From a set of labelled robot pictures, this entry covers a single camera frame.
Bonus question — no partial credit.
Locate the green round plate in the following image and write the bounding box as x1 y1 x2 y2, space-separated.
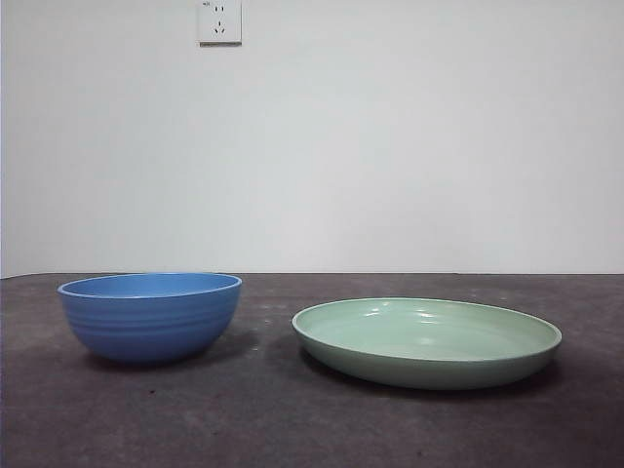
292 296 564 392

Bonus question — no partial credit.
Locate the blue ribbed bowl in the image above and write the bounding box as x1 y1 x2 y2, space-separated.
57 271 244 365

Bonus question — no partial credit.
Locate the white wall socket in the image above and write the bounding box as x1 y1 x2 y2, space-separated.
196 0 244 49

